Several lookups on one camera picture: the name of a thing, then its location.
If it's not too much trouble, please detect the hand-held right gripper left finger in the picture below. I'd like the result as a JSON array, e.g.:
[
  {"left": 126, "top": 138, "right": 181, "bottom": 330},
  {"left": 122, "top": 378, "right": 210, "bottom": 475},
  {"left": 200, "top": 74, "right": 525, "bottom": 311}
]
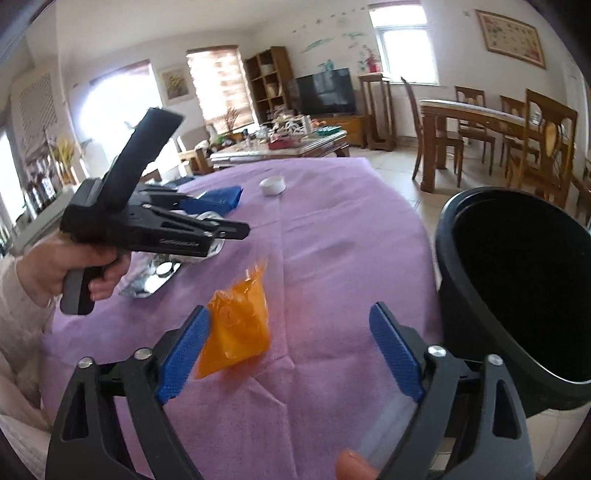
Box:
[{"left": 45, "top": 305, "right": 212, "bottom": 480}]

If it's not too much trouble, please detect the wooden television cabinet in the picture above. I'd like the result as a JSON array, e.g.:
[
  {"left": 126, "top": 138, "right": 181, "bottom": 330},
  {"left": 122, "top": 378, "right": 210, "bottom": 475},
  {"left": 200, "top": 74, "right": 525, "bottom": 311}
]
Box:
[{"left": 318, "top": 115, "right": 371, "bottom": 148}]

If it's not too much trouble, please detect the small framed flower picture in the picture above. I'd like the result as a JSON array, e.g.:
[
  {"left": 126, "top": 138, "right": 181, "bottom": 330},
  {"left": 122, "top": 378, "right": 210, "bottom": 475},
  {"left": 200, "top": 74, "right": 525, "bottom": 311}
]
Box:
[{"left": 159, "top": 65, "right": 193, "bottom": 101}]

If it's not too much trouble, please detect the wooden dining chair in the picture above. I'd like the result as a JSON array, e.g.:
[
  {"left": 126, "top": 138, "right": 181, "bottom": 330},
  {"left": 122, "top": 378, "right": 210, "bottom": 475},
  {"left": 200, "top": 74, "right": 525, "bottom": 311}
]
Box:
[
  {"left": 454, "top": 85, "right": 496, "bottom": 163},
  {"left": 499, "top": 95, "right": 542, "bottom": 180},
  {"left": 505, "top": 88, "right": 580, "bottom": 209},
  {"left": 400, "top": 76, "right": 465, "bottom": 182}
]

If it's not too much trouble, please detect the purple tablecloth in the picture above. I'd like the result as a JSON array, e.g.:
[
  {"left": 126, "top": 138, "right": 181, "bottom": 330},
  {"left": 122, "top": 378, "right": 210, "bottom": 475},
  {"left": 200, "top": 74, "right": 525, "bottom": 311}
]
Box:
[{"left": 41, "top": 156, "right": 446, "bottom": 480}]

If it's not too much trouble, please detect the wooden dining table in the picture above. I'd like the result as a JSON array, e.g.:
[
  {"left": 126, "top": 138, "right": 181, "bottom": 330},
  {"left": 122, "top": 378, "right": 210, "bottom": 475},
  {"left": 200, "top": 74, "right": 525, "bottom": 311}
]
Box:
[{"left": 419, "top": 99, "right": 579, "bottom": 195}]

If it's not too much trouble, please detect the cluttered wooden coffee table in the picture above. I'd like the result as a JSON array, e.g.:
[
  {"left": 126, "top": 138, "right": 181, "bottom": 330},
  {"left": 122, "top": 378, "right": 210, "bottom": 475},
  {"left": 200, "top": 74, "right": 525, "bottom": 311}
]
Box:
[{"left": 210, "top": 121, "right": 352, "bottom": 163}]

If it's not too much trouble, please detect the black flat television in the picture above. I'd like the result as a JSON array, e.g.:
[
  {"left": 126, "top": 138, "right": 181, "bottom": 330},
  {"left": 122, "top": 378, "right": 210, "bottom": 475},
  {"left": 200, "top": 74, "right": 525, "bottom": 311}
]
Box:
[{"left": 294, "top": 68, "right": 358, "bottom": 117}]

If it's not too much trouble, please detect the large framed floral picture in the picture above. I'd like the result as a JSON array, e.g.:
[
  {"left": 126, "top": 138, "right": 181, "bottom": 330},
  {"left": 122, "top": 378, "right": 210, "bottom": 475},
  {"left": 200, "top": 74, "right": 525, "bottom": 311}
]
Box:
[{"left": 475, "top": 9, "right": 547, "bottom": 70}]

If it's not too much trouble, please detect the window with striped blind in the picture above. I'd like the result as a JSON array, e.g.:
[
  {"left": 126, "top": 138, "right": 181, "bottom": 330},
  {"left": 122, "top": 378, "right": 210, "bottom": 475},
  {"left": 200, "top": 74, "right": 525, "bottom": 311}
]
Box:
[{"left": 186, "top": 45, "right": 257, "bottom": 131}]

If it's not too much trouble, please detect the black trash bin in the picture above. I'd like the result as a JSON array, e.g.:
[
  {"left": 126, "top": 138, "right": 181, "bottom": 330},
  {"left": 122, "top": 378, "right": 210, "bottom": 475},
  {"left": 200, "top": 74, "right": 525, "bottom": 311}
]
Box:
[{"left": 434, "top": 186, "right": 591, "bottom": 417}]

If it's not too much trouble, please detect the orange plastic bag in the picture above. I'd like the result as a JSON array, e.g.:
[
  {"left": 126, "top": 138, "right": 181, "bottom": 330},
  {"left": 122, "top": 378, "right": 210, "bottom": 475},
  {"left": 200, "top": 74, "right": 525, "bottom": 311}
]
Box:
[{"left": 194, "top": 260, "right": 273, "bottom": 380}]

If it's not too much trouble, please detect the wooden bookshelf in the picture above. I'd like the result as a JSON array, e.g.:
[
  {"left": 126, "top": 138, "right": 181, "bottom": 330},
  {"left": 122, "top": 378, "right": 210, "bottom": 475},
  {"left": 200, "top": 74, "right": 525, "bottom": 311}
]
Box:
[{"left": 243, "top": 45, "right": 297, "bottom": 126}]

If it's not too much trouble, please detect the person's right hand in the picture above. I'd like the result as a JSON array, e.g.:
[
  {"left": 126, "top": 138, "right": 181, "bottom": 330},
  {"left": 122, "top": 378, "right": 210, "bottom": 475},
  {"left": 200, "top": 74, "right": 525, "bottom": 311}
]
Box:
[{"left": 335, "top": 449, "right": 383, "bottom": 480}]

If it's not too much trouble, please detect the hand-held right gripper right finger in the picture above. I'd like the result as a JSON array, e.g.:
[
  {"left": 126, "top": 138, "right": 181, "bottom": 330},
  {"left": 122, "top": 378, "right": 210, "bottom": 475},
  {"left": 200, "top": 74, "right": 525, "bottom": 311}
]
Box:
[{"left": 368, "top": 301, "right": 540, "bottom": 480}]

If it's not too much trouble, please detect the tall wooden plant stand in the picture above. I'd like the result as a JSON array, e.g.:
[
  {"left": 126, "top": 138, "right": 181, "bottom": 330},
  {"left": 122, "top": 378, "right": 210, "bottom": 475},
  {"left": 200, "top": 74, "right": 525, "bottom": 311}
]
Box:
[{"left": 357, "top": 72, "right": 398, "bottom": 152}]

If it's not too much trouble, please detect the bare white window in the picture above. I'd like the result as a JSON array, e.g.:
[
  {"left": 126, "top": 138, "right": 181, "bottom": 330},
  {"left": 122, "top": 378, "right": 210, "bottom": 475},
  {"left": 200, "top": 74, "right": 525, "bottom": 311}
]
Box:
[{"left": 368, "top": 0, "right": 440, "bottom": 87}]

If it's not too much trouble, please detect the silver foil wrapper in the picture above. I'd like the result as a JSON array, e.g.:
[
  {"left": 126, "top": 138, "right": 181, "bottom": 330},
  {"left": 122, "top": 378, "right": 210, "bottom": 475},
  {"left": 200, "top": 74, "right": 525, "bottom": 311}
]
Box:
[{"left": 167, "top": 210, "right": 228, "bottom": 264}]

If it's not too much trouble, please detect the person's left forearm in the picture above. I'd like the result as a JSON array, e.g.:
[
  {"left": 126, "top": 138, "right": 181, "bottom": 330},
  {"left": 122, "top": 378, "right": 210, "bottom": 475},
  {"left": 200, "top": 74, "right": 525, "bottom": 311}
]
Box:
[{"left": 0, "top": 256, "right": 61, "bottom": 432}]

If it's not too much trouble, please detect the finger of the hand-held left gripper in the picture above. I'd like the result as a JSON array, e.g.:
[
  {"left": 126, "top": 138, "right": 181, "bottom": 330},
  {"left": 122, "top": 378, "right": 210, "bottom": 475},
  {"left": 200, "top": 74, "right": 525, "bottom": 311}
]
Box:
[
  {"left": 135, "top": 188, "right": 205, "bottom": 214},
  {"left": 151, "top": 204, "right": 251, "bottom": 241}
]

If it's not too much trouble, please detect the flat silver blister pack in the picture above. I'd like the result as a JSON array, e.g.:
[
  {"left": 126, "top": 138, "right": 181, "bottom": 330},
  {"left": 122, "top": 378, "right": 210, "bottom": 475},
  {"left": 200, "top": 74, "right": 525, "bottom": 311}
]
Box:
[{"left": 119, "top": 257, "right": 182, "bottom": 299}]

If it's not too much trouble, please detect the blue packet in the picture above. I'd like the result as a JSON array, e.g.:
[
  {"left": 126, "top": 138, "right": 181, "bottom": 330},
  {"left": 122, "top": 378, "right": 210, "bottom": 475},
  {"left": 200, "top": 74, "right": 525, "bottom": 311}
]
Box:
[{"left": 178, "top": 185, "right": 245, "bottom": 216}]

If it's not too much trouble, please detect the person's left hand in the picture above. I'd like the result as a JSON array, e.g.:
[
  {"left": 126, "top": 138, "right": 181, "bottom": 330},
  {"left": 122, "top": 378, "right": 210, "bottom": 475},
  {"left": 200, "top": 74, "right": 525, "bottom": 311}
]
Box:
[{"left": 16, "top": 232, "right": 133, "bottom": 306}]

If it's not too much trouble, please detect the yellow flower bouquet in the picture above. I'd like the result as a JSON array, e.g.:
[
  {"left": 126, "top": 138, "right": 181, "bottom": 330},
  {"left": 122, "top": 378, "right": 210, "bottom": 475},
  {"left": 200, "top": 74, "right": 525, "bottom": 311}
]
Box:
[{"left": 50, "top": 137, "right": 80, "bottom": 186}]

